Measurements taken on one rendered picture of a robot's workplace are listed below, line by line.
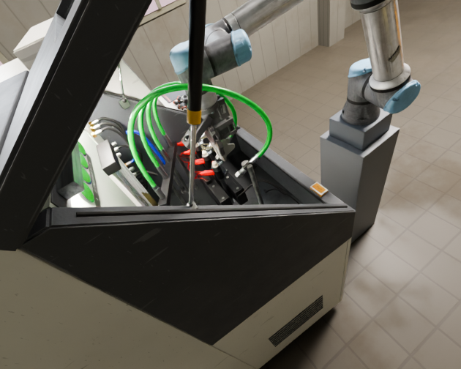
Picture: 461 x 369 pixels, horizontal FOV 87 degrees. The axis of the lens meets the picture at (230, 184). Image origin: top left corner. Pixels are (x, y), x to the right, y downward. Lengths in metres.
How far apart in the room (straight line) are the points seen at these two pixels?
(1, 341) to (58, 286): 0.11
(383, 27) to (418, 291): 1.38
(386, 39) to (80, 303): 0.93
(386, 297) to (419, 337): 0.21
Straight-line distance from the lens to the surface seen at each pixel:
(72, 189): 0.42
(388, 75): 0.97
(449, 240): 1.99
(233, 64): 0.67
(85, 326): 0.52
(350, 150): 1.21
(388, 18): 0.87
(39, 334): 0.51
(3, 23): 2.86
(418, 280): 1.82
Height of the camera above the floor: 1.62
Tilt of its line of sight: 45 degrees down
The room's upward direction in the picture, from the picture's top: 24 degrees counter-clockwise
